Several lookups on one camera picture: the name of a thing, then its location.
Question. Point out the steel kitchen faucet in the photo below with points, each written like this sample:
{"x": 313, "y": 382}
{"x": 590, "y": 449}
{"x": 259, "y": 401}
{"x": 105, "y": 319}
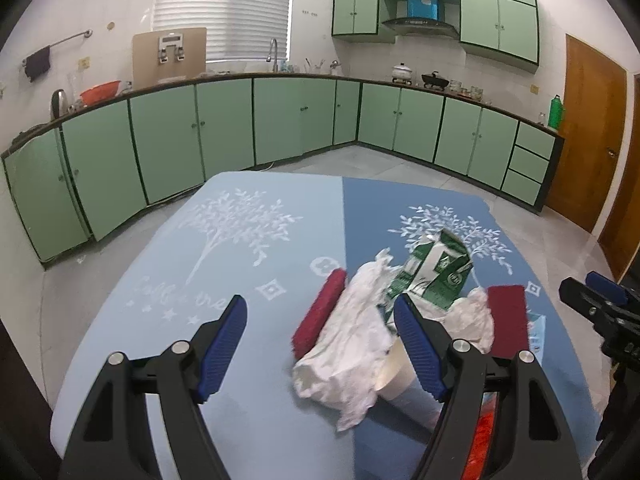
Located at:
{"x": 273, "y": 47}

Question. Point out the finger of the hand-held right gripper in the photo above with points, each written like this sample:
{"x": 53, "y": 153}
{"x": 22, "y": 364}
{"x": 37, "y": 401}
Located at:
{"x": 606, "y": 282}
{"x": 580, "y": 297}

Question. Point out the green lower kitchen cabinets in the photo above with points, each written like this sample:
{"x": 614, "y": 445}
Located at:
{"x": 165, "y": 145}

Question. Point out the wooden door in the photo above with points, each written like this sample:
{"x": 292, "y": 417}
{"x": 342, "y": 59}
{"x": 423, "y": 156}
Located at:
{"x": 585, "y": 135}

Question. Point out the green bottle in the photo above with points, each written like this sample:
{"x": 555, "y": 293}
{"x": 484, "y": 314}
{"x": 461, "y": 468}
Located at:
{"x": 555, "y": 112}

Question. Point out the steel towel rail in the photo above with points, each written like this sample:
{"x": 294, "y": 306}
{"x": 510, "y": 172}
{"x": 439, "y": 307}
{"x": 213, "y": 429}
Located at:
{"x": 60, "y": 42}

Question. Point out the wooden board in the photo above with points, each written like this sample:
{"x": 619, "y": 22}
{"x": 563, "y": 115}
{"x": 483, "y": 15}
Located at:
{"x": 145, "y": 60}

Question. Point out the green kitchen cabinets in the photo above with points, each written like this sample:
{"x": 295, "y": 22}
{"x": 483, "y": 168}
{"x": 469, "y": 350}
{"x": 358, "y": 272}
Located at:
{"x": 165, "y": 145}
{"x": 515, "y": 20}

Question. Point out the white window blinds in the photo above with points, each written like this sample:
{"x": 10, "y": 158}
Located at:
{"x": 225, "y": 5}

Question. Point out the white and blue paper cup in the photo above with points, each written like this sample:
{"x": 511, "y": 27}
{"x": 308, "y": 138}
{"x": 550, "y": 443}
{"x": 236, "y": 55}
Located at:
{"x": 400, "y": 390}

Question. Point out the steel kettle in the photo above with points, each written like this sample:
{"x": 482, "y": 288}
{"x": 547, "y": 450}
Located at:
{"x": 59, "y": 105}

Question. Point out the green and white carton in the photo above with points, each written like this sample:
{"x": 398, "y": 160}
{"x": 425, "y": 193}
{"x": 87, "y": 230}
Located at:
{"x": 440, "y": 270}

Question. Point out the light blue packet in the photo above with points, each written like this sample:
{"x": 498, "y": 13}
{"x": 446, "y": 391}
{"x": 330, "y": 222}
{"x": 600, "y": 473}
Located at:
{"x": 536, "y": 332}

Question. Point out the white plastic holder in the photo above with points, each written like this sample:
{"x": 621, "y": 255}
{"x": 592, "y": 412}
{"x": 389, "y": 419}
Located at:
{"x": 170, "y": 42}

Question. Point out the range hood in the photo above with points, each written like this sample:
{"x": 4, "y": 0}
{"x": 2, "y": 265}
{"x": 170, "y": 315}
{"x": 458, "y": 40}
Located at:
{"x": 420, "y": 24}

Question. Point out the white cooking pot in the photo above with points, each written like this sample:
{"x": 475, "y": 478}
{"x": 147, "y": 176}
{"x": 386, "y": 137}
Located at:
{"x": 401, "y": 72}

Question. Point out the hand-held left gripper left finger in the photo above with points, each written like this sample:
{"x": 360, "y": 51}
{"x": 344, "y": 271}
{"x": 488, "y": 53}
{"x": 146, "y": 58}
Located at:
{"x": 225, "y": 345}

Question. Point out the black wok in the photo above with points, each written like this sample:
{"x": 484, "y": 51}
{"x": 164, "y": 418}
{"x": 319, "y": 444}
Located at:
{"x": 432, "y": 80}

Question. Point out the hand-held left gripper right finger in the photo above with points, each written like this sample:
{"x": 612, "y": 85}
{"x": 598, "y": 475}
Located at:
{"x": 417, "y": 345}

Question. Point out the dark towel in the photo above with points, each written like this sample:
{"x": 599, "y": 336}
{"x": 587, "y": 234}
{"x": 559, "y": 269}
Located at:
{"x": 37, "y": 62}

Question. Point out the dark red rectangular pad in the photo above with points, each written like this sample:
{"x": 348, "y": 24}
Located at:
{"x": 320, "y": 310}
{"x": 507, "y": 320}

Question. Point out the green upper kitchen cabinets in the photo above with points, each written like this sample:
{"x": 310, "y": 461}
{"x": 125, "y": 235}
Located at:
{"x": 515, "y": 20}

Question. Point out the small white tissue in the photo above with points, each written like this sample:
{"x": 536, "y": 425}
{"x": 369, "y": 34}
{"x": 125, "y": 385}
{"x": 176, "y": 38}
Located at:
{"x": 470, "y": 320}

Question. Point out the red plastic basin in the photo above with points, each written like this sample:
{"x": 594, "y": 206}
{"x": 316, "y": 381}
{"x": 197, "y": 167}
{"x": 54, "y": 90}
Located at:
{"x": 100, "y": 94}

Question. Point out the glass jar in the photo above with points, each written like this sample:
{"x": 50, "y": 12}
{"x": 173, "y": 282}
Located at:
{"x": 456, "y": 86}
{"x": 475, "y": 93}

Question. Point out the blue tree print tablecloth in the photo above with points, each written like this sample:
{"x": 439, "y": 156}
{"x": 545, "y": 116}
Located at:
{"x": 250, "y": 270}

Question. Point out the red snack wrapper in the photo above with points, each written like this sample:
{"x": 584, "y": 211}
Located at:
{"x": 482, "y": 435}

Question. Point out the large white tissue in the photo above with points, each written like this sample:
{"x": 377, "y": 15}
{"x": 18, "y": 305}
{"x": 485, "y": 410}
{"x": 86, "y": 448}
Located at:
{"x": 345, "y": 340}

